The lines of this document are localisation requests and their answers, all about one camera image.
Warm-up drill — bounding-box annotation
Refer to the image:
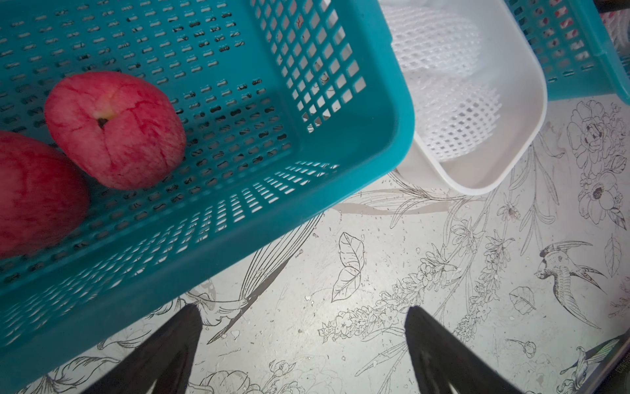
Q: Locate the teal plastic basket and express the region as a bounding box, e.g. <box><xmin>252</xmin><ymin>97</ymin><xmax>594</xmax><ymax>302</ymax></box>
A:
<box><xmin>1</xmin><ymin>1</ymin><xmax>413</xmax><ymax>393</ymax></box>
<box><xmin>505</xmin><ymin>0</ymin><xmax>629</xmax><ymax>104</ymax></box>

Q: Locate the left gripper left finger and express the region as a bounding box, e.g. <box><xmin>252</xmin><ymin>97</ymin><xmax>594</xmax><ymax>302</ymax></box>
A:
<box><xmin>85</xmin><ymin>305</ymin><xmax>203</xmax><ymax>393</ymax></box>

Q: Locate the right teal plastic basket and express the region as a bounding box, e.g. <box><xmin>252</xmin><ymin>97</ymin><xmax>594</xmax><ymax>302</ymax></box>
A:
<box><xmin>505</xmin><ymin>0</ymin><xmax>629</xmax><ymax>104</ymax></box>

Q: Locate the left teal plastic basket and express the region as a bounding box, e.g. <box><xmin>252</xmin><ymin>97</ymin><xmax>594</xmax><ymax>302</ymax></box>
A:
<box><xmin>1</xmin><ymin>1</ymin><xmax>413</xmax><ymax>393</ymax></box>

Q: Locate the red apple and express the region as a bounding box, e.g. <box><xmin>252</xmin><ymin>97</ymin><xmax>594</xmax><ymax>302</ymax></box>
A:
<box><xmin>1</xmin><ymin>131</ymin><xmax>90</xmax><ymax>259</ymax></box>
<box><xmin>44</xmin><ymin>72</ymin><xmax>186</xmax><ymax>190</ymax></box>

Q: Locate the white plastic tray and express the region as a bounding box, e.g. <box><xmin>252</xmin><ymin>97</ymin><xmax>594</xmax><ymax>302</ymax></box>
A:
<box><xmin>381</xmin><ymin>1</ymin><xmax>548</xmax><ymax>195</ymax></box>

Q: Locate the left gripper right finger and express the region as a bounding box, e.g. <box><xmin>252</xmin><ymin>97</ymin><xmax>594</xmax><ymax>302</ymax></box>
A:
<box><xmin>405</xmin><ymin>306</ymin><xmax>520</xmax><ymax>393</ymax></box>

